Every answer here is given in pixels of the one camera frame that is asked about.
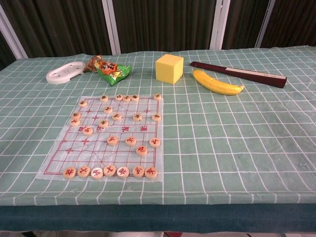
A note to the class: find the yellow banana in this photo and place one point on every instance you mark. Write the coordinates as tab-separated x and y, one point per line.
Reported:
217	84

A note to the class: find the wooden chess piece black character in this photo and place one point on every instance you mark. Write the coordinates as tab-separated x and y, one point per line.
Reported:
156	117
157	96
126	98
137	117
135	98
116	116
82	103
104	98
108	109
75	115
103	123
119	97

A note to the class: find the dark brown pleated curtain panel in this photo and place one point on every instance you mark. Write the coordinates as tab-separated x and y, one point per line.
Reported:
61	27
293	22
6	54
163	24
243	23

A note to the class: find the wooden chess piece red character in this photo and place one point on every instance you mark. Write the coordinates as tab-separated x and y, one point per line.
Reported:
96	173
109	170
122	172
75	122
87	130
142	151
112	141
84	171
69	173
154	142
138	171
151	172
130	141

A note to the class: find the yellow foam cube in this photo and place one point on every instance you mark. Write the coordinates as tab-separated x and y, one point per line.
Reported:
168	70

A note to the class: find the dark teal table skirt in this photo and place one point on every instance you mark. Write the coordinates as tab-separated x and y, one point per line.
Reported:
158	218

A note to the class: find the dark red long fan box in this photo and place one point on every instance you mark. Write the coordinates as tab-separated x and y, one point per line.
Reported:
237	72

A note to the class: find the Chinese chess board with pieces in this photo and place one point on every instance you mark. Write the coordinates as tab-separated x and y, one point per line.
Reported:
103	153

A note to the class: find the green checked tablecloth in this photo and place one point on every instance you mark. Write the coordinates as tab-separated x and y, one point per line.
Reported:
222	135

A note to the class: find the green orange snack bag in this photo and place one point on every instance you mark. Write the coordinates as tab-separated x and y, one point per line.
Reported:
112	71

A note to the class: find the white frame post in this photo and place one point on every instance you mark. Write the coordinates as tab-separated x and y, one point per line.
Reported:
12	37
111	27
265	23
219	24

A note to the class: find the white oval plastic tray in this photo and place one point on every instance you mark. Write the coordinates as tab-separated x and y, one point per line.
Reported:
64	72

